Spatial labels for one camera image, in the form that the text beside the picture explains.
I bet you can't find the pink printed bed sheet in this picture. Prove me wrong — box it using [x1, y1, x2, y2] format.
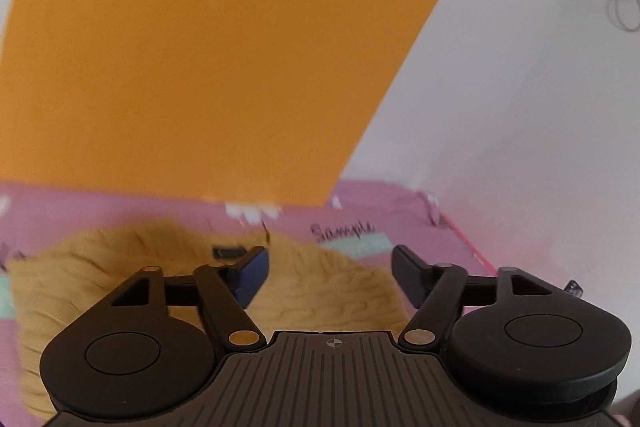
[1, 181, 488, 426]

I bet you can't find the mustard cable-knit cardigan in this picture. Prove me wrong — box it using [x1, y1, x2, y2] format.
[8, 221, 408, 425]

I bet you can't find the orange headboard panel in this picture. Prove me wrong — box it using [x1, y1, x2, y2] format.
[1, 0, 438, 206]

